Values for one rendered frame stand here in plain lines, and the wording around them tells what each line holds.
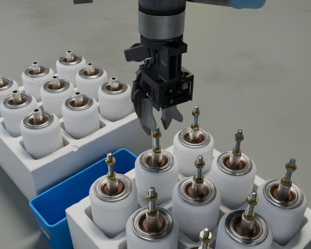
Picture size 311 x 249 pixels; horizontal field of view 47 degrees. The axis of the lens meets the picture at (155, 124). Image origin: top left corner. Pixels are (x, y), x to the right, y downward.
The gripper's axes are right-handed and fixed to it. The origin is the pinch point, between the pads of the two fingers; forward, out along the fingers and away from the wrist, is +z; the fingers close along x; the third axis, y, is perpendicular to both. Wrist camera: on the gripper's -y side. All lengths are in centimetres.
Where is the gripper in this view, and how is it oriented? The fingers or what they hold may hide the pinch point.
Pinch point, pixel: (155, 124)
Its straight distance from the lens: 73.3
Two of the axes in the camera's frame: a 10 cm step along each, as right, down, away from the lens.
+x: 8.7, -2.9, 3.9
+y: 4.9, 5.2, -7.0
